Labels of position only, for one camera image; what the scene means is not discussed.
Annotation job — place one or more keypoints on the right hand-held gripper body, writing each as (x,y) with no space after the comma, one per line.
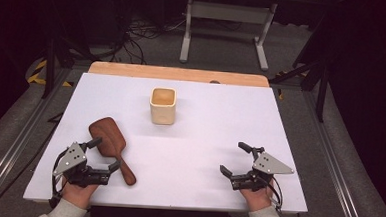
(267,165)

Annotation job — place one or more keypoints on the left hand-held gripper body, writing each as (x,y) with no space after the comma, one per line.
(72,160)

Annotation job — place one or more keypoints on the brown wooden spatula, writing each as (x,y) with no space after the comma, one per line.
(108,134)

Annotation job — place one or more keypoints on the person's left hand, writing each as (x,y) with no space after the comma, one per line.
(77,193)

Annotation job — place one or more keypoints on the person's right hand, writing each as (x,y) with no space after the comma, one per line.
(258,199)

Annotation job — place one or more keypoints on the white table board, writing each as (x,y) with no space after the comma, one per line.
(195,155)

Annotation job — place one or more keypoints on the yellow black hazard tape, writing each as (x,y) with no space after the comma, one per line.
(279,93)
(37,75)

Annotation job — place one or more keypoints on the cream square cup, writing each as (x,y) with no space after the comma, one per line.
(162,113)

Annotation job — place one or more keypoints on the black metal stand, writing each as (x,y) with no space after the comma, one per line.
(321,92)
(51,67)

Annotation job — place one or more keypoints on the aluminium floor rail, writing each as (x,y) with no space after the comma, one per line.
(336,162)
(18,146)

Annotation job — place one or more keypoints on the white metal stand frame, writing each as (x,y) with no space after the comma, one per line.
(226,12)

